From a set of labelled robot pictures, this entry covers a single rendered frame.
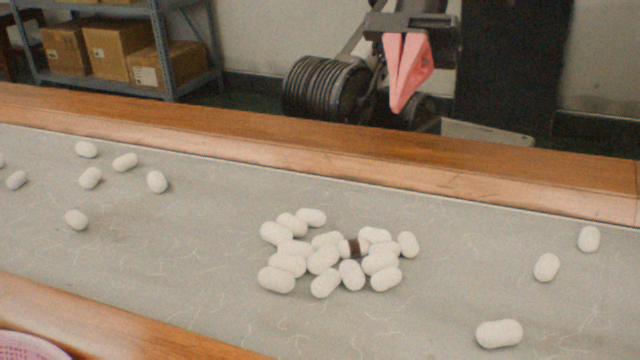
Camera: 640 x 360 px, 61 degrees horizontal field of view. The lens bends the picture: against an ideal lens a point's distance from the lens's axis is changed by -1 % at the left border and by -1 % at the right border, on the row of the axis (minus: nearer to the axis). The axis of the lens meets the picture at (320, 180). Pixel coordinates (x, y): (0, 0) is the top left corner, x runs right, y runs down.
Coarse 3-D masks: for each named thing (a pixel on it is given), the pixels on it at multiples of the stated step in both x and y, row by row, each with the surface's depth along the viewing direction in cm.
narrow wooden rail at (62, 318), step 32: (0, 288) 49; (32, 288) 49; (0, 320) 46; (32, 320) 46; (64, 320) 45; (96, 320) 45; (128, 320) 45; (64, 352) 43; (96, 352) 42; (128, 352) 42; (160, 352) 42; (192, 352) 41; (224, 352) 41; (256, 352) 41
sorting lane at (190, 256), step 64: (0, 128) 90; (0, 192) 71; (64, 192) 70; (128, 192) 69; (192, 192) 68; (256, 192) 67; (320, 192) 66; (384, 192) 65; (0, 256) 58; (64, 256) 58; (128, 256) 57; (192, 256) 56; (256, 256) 56; (448, 256) 54; (512, 256) 53; (576, 256) 53; (192, 320) 48; (256, 320) 48; (320, 320) 47; (384, 320) 47; (448, 320) 46; (576, 320) 45
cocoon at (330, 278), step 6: (330, 270) 50; (318, 276) 50; (324, 276) 49; (330, 276) 50; (336, 276) 50; (312, 282) 49; (318, 282) 49; (324, 282) 49; (330, 282) 49; (336, 282) 50; (312, 288) 49; (318, 288) 49; (324, 288) 49; (330, 288) 49; (318, 294) 49; (324, 294) 49
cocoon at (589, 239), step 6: (588, 228) 54; (594, 228) 53; (582, 234) 53; (588, 234) 53; (594, 234) 53; (582, 240) 53; (588, 240) 52; (594, 240) 52; (582, 246) 53; (588, 246) 52; (594, 246) 52; (588, 252) 53
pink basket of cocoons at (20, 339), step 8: (0, 336) 44; (8, 336) 43; (16, 336) 43; (24, 336) 43; (32, 336) 43; (0, 344) 44; (8, 344) 44; (16, 344) 43; (24, 344) 43; (32, 344) 43; (40, 344) 42; (48, 344) 42; (0, 352) 44; (8, 352) 44; (16, 352) 44; (24, 352) 43; (32, 352) 43; (40, 352) 43; (48, 352) 42; (56, 352) 42
